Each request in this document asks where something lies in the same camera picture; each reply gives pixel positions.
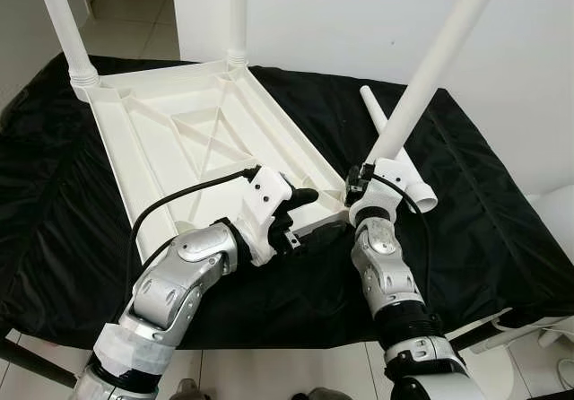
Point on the black cloth table cover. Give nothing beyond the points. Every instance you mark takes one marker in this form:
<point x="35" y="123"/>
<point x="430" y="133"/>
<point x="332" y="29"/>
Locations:
<point x="493" y="256"/>

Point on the grey robot left leg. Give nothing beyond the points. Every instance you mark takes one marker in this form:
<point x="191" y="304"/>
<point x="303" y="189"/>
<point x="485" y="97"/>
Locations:
<point x="186" y="390"/>

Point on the white plastic children table top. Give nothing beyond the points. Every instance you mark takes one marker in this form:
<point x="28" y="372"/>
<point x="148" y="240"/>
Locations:
<point x="161" y="140"/>

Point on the grey robot leg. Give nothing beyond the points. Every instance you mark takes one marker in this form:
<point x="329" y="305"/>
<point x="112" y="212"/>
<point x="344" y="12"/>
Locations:
<point x="327" y="395"/>
<point x="186" y="390"/>

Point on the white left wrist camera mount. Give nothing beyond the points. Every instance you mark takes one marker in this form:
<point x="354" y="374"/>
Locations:
<point x="265" y="203"/>

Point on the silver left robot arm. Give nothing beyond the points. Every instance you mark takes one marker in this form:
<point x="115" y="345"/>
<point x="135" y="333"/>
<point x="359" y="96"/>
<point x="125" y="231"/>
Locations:
<point x="179" y="274"/>

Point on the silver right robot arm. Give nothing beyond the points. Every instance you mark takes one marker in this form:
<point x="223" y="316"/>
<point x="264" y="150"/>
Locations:
<point x="386" y="274"/>

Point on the grey robot right leg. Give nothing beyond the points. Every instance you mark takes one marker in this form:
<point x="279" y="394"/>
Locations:
<point x="327" y="395"/>

